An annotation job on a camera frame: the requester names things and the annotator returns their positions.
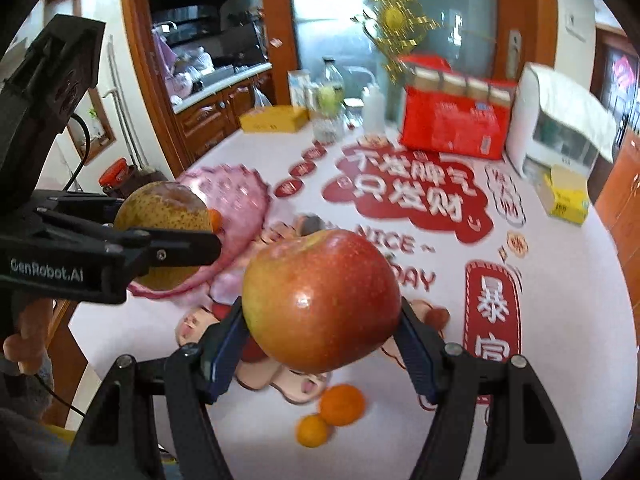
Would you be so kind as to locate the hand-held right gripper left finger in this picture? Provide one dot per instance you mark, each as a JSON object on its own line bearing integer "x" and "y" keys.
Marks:
{"x": 225, "y": 352}

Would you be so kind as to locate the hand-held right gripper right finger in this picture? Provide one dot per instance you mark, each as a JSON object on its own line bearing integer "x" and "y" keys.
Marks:
{"x": 420, "y": 357}

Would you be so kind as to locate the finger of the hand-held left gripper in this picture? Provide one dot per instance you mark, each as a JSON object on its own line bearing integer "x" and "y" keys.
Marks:
{"x": 175, "y": 250}
{"x": 75, "y": 205}

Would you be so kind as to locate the yellow-brown pear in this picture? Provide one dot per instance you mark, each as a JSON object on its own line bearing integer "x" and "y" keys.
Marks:
{"x": 160, "y": 210}

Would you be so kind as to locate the pink plastic fruit plate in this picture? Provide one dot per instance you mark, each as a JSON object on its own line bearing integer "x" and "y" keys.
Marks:
{"x": 235, "y": 195}

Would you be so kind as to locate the red apple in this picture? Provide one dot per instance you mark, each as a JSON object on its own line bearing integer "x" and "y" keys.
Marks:
{"x": 320, "y": 300}

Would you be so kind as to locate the person's left forearm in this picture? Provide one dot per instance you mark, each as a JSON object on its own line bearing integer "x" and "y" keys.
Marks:
{"x": 25, "y": 425}

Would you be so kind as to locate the person's left hand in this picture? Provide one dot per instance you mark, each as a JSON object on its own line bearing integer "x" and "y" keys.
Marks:
{"x": 32, "y": 330}

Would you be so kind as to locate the red-lid jar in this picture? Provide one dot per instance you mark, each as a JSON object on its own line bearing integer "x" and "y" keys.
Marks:
{"x": 115, "y": 172}

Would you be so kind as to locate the small orange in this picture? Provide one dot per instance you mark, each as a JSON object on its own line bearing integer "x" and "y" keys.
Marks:
{"x": 312, "y": 431}

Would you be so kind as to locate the wooden kitchen cabinet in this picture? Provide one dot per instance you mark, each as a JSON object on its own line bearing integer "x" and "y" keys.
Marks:
{"x": 210, "y": 115}

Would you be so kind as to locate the yellow tin box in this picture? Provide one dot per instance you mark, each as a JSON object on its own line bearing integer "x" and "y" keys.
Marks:
{"x": 272, "y": 119}

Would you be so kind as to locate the clear plastic bag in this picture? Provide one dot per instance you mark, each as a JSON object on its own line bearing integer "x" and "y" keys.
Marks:
{"x": 261, "y": 99}

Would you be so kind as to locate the clear drinking glass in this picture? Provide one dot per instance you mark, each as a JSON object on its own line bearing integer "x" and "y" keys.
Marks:
{"x": 327, "y": 131}

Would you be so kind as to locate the blue and white carton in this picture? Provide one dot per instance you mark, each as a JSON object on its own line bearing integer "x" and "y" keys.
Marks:
{"x": 299, "y": 89}

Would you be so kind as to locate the small yellow box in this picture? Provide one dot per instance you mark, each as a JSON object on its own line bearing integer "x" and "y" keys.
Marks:
{"x": 565, "y": 195}

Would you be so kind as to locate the green-label plastic bottle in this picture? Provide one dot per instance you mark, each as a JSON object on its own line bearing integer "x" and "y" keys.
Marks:
{"x": 330, "y": 92}

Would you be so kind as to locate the white squeeze bottle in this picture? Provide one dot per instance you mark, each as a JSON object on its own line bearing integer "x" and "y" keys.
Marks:
{"x": 373, "y": 107}

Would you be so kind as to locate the white countertop appliance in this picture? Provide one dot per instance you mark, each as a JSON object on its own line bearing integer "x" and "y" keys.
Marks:
{"x": 555, "y": 125}

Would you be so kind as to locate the gold door ornament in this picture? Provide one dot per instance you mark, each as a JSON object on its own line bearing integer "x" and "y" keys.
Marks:
{"x": 395, "y": 20}

